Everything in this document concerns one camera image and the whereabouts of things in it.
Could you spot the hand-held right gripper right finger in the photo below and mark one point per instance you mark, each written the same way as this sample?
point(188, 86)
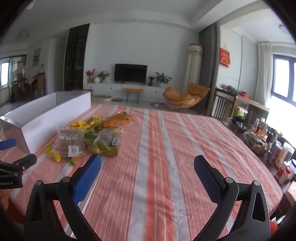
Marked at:
point(207, 176)

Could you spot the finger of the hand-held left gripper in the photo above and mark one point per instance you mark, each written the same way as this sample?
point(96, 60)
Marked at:
point(25, 160)
point(8, 143)

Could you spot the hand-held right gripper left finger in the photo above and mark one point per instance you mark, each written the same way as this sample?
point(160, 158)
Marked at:
point(89, 176)

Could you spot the small yellow candy packet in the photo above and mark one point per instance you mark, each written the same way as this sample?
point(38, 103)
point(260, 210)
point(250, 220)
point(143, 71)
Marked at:
point(54, 155)

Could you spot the green snack packet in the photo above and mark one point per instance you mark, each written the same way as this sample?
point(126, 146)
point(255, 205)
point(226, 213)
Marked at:
point(89, 138)

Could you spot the brown snack packet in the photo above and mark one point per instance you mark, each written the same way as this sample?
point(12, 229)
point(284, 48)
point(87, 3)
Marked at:
point(69, 141)

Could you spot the clear packet of brown cubes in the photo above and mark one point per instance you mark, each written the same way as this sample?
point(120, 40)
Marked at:
point(108, 139)

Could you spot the white cardboard box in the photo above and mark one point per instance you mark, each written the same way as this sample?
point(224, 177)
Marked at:
point(46, 115)

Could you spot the yellow snack packet strip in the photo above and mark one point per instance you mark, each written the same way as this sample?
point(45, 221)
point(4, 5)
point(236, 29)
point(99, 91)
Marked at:
point(86, 123)

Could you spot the orange labelled snack packet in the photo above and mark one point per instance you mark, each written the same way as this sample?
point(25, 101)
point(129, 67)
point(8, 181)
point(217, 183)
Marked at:
point(126, 117)

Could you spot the striped orange bed sheet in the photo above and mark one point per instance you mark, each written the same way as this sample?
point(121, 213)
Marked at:
point(166, 162)

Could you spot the wicker basket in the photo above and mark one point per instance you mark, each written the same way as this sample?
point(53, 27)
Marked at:
point(256, 142)

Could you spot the dining chairs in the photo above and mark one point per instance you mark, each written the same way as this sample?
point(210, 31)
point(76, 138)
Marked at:
point(27, 87)

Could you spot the balcony glass door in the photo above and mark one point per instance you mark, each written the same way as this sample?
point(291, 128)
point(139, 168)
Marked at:
point(11, 76)

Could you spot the dark wooden chair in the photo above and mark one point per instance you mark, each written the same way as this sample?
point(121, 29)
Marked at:
point(222, 104)

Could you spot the cluttered side table with bottles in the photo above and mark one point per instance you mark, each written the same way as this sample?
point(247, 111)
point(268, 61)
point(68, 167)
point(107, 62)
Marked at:
point(282, 155)

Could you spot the orange lounge chair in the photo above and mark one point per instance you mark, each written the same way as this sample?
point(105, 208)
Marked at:
point(182, 96)

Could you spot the brown cardboard box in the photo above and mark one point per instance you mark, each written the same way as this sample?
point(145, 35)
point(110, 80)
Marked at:
point(91, 92)

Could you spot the purple floor mat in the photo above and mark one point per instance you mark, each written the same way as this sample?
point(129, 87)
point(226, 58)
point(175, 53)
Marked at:
point(158, 104)

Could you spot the wooden desk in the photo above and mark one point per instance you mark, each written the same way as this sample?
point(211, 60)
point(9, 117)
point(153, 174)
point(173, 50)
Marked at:
point(254, 103)

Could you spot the wooden stool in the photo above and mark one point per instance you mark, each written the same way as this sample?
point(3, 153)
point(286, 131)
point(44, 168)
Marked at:
point(133, 90)

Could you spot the white round vase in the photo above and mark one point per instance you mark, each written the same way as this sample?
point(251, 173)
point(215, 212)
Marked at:
point(96, 80)

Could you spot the white television cabinet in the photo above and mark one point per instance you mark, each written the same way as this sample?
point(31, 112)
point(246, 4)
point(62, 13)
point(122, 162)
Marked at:
point(152, 91)

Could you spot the green plant in glass vase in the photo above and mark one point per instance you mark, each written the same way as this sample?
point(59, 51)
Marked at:
point(104, 75)

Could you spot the red flowers in vase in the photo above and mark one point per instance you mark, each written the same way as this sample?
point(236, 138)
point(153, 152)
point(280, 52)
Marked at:
point(90, 73)

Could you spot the grey curtain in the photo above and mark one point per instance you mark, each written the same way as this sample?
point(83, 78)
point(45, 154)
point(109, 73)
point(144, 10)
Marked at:
point(208, 69)

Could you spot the green plant in white pot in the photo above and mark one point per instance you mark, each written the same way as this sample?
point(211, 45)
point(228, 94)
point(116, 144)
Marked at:
point(163, 78)

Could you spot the black display shelf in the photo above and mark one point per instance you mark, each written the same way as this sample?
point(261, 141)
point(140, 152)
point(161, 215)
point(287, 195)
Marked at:
point(76, 58)

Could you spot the small plant in dark pot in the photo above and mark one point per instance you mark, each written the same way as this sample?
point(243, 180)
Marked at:
point(151, 81)

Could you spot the black television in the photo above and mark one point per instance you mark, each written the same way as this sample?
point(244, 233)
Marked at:
point(130, 73)

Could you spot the covered standing air conditioner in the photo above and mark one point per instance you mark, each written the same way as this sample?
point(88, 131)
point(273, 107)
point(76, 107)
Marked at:
point(194, 64)

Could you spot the white curtain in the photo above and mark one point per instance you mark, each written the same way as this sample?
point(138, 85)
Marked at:
point(262, 74)

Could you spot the window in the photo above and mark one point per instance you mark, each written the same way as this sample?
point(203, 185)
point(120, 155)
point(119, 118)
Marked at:
point(284, 76)

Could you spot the round ceiling lamp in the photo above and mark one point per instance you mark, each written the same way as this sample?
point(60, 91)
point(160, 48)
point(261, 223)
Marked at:
point(284, 29)

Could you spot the wall picture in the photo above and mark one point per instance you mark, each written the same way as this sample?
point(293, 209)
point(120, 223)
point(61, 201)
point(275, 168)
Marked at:
point(36, 57)

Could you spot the red wall hanging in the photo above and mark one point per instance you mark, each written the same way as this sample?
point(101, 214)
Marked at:
point(224, 57)

